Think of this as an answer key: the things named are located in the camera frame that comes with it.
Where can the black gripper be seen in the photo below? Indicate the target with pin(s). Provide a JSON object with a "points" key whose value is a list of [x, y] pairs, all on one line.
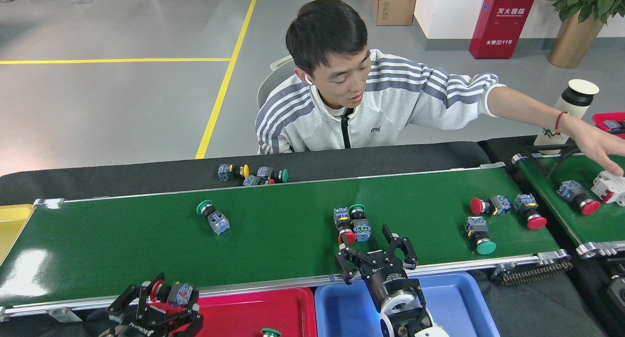
{"points": [[388, 278], [139, 329]]}

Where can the yellow mushroom push button switch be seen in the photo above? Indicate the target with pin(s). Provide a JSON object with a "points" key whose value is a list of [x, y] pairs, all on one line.
{"points": [[224, 172]]}

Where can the white circuit breaker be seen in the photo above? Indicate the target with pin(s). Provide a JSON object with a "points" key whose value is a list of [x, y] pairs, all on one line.
{"points": [[608, 188]]}

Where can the person's left forearm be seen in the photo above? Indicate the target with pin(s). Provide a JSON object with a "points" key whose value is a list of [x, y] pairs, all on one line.
{"points": [[527, 110]]}

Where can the red plastic tray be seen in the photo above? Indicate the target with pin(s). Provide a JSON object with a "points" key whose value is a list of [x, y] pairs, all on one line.
{"points": [[244, 312]]}

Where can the long green conveyor belt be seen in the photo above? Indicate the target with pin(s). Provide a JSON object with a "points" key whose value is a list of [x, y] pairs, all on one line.
{"points": [[122, 239]]}

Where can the blue plastic tray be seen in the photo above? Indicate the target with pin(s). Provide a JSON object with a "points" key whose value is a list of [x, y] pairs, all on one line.
{"points": [[454, 307]]}

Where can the yellow plastic tray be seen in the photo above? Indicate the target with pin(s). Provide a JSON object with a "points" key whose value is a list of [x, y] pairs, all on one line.
{"points": [[12, 224]]}

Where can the green feeder conveyor belt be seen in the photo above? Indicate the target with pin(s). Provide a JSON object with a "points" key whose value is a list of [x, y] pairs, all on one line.
{"points": [[588, 229]]}

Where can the black conveyor motor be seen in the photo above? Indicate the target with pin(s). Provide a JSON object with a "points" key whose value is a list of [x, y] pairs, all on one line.
{"points": [[617, 295]]}

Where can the person's left hand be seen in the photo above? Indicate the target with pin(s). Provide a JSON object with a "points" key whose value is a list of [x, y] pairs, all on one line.
{"points": [[598, 149]]}

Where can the person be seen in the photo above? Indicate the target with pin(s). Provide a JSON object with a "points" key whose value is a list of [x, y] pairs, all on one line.
{"points": [[381, 107]]}

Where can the grey office chair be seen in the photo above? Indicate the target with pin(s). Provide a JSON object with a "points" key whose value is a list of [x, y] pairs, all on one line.
{"points": [[273, 85]]}

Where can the cardboard box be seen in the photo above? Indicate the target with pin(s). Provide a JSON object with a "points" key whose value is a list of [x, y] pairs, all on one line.
{"points": [[393, 5]]}

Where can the white bottle with black lid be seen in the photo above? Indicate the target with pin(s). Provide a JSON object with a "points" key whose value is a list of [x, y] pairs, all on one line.
{"points": [[578, 95]]}

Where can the small red parts bin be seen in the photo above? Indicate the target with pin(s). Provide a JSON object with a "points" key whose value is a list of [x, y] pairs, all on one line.
{"points": [[598, 118]]}

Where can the red fire extinguisher cabinet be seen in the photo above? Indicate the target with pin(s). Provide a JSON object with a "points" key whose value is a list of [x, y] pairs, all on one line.
{"points": [[503, 24]]}

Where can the green plant in gold pot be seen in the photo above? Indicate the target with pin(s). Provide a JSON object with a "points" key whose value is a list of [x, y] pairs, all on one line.
{"points": [[573, 44]]}

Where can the black guide frame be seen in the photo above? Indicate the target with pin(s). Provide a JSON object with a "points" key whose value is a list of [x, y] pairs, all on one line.
{"points": [[558, 163]]}

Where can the blue switch contact block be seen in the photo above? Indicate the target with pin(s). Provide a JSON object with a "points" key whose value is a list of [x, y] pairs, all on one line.
{"points": [[613, 126]]}

